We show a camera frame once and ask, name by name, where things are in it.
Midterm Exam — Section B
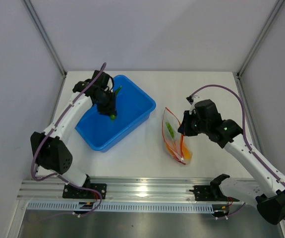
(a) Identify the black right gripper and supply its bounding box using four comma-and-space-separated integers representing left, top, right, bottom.
178, 111, 209, 137

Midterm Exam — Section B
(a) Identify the green grape bunch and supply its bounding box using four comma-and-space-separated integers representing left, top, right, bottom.
165, 121, 175, 139

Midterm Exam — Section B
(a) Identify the clear zip top bag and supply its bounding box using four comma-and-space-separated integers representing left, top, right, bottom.
162, 107, 191, 165

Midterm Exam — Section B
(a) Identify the green chili pepper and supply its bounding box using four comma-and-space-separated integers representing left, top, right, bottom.
110, 86, 122, 121

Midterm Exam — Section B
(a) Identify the yellow orange mango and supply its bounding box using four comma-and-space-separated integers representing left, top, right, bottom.
181, 145, 192, 161

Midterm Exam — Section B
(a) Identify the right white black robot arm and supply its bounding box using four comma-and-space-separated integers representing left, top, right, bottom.
178, 96, 285, 225

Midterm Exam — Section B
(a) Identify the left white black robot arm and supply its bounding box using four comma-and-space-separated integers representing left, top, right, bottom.
30, 70, 118, 198

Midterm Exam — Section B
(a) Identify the blue plastic tray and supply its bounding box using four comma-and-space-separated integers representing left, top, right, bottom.
75, 75, 156, 152

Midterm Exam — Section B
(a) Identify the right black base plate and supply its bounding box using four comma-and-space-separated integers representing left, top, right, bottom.
189, 185, 228, 202

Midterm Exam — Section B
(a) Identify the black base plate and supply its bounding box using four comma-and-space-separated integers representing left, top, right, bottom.
189, 185, 228, 202
62, 183, 107, 200

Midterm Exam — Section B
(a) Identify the right aluminium frame post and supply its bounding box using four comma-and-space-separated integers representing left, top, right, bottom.
236, 0, 285, 77

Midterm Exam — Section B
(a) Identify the aluminium frame post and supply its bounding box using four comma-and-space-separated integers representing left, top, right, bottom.
236, 0, 285, 77
22, 0, 67, 77

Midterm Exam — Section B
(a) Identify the aluminium mounting rail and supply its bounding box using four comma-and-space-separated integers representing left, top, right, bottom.
16, 177, 212, 203

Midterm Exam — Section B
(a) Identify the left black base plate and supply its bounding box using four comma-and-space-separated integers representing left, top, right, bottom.
62, 183, 107, 200

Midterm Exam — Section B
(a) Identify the white slotted cable duct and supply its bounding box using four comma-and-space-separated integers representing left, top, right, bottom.
27, 201, 214, 214

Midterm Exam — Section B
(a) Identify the left aluminium frame post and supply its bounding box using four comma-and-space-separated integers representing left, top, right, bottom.
22, 0, 67, 77

